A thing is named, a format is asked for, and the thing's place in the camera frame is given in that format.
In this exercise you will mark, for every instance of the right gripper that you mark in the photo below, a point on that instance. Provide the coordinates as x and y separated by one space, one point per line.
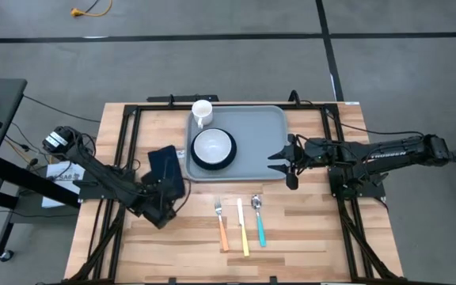
309 154

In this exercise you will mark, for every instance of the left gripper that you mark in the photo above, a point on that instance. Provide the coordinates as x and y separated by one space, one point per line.
154 207

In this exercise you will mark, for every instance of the dark teal plate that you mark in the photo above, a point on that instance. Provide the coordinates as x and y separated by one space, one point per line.
233 152

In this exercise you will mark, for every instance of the white mug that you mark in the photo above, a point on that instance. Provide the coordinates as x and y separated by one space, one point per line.
202 111

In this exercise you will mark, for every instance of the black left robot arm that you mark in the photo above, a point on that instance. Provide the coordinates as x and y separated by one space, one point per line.
101 174

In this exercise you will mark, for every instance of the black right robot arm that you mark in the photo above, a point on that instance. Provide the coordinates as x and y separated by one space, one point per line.
402 152

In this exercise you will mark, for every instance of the grey plastic tray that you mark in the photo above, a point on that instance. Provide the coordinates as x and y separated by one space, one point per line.
259 130

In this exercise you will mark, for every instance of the small white label sticker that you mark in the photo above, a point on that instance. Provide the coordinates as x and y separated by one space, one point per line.
179 153

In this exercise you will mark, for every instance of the black flat bar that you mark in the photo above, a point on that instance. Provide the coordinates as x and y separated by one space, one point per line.
184 98

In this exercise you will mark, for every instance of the white printed paper sheet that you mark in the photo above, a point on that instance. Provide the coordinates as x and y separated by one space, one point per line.
54 198

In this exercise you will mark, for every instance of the black caster wheel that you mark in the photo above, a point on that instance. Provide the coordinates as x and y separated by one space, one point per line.
6 255

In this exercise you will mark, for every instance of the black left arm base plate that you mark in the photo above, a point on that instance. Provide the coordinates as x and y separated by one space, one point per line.
89 190

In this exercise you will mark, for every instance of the black aluminium table frame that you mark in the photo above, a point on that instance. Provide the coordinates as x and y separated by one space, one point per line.
126 118

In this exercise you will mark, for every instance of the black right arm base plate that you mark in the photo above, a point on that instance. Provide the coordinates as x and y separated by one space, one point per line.
370 192

